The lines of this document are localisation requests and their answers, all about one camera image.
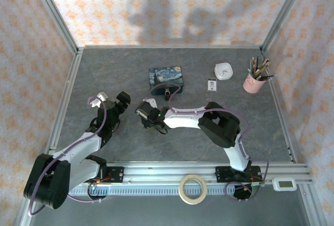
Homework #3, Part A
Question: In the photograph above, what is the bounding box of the starry night painted tin box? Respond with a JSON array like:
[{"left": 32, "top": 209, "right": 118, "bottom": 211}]
[{"left": 148, "top": 66, "right": 184, "bottom": 97}]

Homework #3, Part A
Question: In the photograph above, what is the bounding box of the small badge card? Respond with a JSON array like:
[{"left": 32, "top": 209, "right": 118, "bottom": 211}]
[{"left": 207, "top": 78, "right": 219, "bottom": 92}]

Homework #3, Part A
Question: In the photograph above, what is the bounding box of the masking tape roll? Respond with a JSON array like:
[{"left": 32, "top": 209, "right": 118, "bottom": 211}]
[{"left": 178, "top": 174, "right": 209, "bottom": 206}]

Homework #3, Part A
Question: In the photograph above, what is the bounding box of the white square desk clock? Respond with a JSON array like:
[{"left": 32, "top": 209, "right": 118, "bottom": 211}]
[{"left": 214, "top": 63, "right": 234, "bottom": 81}]

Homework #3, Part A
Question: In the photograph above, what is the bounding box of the pink pencil cup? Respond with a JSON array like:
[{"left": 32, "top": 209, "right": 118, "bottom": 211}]
[{"left": 243, "top": 70, "right": 265, "bottom": 94}]

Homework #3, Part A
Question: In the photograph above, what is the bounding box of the yellow pencil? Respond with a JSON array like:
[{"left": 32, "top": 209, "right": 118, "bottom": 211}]
[{"left": 256, "top": 58, "right": 270, "bottom": 75}]

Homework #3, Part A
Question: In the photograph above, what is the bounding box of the white digital display device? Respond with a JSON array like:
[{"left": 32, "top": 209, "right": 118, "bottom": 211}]
[{"left": 271, "top": 177, "right": 297, "bottom": 193}]

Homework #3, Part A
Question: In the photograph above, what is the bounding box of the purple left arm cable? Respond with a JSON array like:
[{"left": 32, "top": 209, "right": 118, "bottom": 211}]
[{"left": 27, "top": 96, "right": 108, "bottom": 218}]

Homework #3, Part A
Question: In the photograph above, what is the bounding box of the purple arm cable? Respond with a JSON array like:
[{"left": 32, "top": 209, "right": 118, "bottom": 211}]
[
  {"left": 27, "top": 96, "right": 108, "bottom": 218},
  {"left": 142, "top": 83, "right": 270, "bottom": 202}
]

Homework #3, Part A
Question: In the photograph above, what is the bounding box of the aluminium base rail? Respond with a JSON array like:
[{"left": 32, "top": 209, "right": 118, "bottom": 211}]
[{"left": 78, "top": 162, "right": 313, "bottom": 185}]

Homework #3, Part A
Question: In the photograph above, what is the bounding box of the aluminium side rail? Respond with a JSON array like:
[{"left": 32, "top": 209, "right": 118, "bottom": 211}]
[
  {"left": 260, "top": 48, "right": 299, "bottom": 164},
  {"left": 41, "top": 48, "right": 85, "bottom": 164}
]

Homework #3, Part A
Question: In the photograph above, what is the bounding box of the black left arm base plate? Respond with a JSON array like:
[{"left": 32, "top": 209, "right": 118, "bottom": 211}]
[{"left": 104, "top": 166, "right": 125, "bottom": 184}]

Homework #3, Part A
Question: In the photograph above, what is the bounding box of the grey slotted cable duct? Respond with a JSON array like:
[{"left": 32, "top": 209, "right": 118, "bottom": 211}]
[{"left": 67, "top": 185, "right": 261, "bottom": 196}]

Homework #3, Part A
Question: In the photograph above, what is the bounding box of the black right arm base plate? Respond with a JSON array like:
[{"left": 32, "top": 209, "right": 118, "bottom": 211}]
[{"left": 214, "top": 165, "right": 262, "bottom": 184}]

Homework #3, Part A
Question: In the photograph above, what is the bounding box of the aluminium frame post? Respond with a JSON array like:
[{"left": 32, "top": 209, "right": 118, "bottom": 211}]
[
  {"left": 260, "top": 0, "right": 312, "bottom": 53},
  {"left": 28, "top": 0, "right": 80, "bottom": 53}
]

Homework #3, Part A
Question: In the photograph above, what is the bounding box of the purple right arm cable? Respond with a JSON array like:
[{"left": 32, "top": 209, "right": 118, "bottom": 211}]
[{"left": 142, "top": 83, "right": 270, "bottom": 202}]

